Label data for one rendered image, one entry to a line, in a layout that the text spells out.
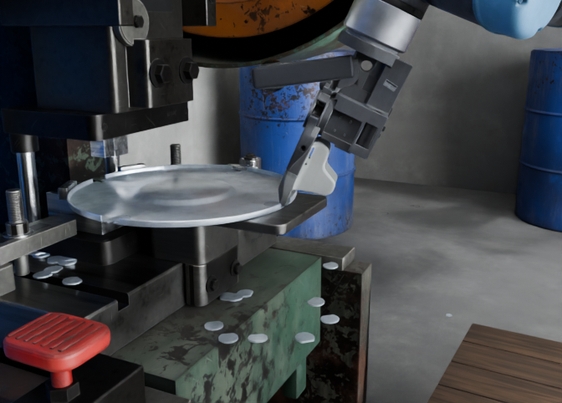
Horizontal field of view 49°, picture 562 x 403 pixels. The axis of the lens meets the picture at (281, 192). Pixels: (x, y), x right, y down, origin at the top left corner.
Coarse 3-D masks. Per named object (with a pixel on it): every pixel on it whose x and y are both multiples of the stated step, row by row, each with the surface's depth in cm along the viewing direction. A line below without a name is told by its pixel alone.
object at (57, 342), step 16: (48, 320) 50; (64, 320) 50; (80, 320) 50; (16, 336) 47; (32, 336) 47; (48, 336) 48; (64, 336) 48; (80, 336) 47; (96, 336) 48; (16, 352) 46; (32, 352) 46; (48, 352) 45; (64, 352) 45; (80, 352) 46; (96, 352) 48; (48, 368) 45; (64, 368) 45; (64, 384) 49
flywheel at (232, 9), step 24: (216, 0) 110; (240, 0) 108; (264, 0) 105; (288, 0) 104; (312, 0) 102; (336, 0) 101; (240, 24) 108; (264, 24) 106; (288, 24) 105; (312, 24) 111
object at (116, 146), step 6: (114, 138) 82; (120, 138) 84; (126, 138) 85; (90, 144) 83; (96, 144) 82; (102, 144) 82; (108, 144) 83; (114, 144) 82; (120, 144) 84; (126, 144) 85; (96, 150) 83; (102, 150) 82; (108, 150) 83; (114, 150) 83; (120, 150) 84; (126, 150) 85; (102, 156) 82; (108, 156) 83; (114, 156) 83
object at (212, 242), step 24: (264, 216) 71; (288, 216) 71; (312, 216) 75; (168, 240) 78; (192, 240) 76; (216, 240) 79; (192, 264) 77; (216, 264) 80; (240, 264) 84; (192, 288) 78; (216, 288) 78
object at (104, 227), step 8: (104, 176) 90; (48, 192) 81; (56, 192) 81; (48, 200) 82; (56, 200) 81; (64, 200) 80; (48, 208) 82; (56, 208) 81; (64, 208) 81; (64, 216) 81; (72, 216) 80; (80, 216) 80; (80, 224) 80; (88, 224) 79; (96, 224) 79; (104, 224) 79; (112, 224) 80; (96, 232) 79; (104, 232) 79
